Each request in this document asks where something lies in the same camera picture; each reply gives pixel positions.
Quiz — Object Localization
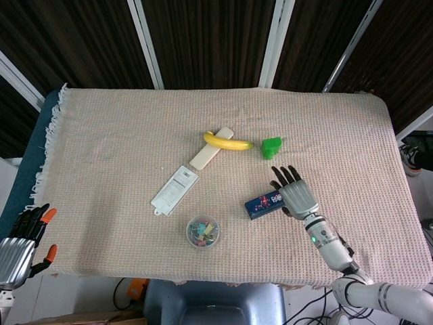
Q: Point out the white flat plastic packet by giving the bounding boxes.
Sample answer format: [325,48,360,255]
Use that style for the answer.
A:
[150,165,200,217]

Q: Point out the blue glasses case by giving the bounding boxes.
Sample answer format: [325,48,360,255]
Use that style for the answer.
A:
[244,189,287,221]

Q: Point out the beige waffle weave cloth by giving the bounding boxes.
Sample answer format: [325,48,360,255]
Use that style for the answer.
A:
[25,83,432,293]

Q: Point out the clear jar of binder clips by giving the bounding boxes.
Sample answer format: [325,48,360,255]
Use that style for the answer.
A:
[185,213,223,251]

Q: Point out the dark slatted partition panel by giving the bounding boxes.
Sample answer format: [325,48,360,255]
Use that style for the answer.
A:
[333,0,433,133]
[272,0,373,92]
[0,0,155,99]
[143,0,279,89]

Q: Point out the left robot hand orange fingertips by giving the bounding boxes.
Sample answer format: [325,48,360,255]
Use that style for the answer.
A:
[0,202,59,290]

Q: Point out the black and white sneaker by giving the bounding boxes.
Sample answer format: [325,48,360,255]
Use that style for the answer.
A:
[398,144,424,177]

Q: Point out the beige rectangular pencil case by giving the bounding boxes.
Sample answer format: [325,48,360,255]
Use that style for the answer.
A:
[189,126,235,170]

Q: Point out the orange device on floor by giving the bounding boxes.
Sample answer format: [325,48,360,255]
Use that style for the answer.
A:
[127,278,150,303]

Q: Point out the green plastic block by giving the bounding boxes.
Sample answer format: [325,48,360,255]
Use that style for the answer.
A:
[260,136,283,160]

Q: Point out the right robot hand grey black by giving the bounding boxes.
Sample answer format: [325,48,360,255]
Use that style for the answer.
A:
[269,165,321,221]

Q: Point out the black floor cable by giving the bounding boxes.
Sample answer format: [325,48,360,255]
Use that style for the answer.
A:
[112,277,137,311]

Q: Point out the grey blue chair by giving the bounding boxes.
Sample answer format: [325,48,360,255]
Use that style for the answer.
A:
[143,279,287,325]

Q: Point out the white partition frame post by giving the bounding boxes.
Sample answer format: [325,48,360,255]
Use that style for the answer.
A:
[127,0,166,90]
[322,0,384,93]
[0,50,45,112]
[259,0,296,89]

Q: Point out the yellow banana shaped case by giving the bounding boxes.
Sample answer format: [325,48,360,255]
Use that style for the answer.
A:
[202,130,255,151]

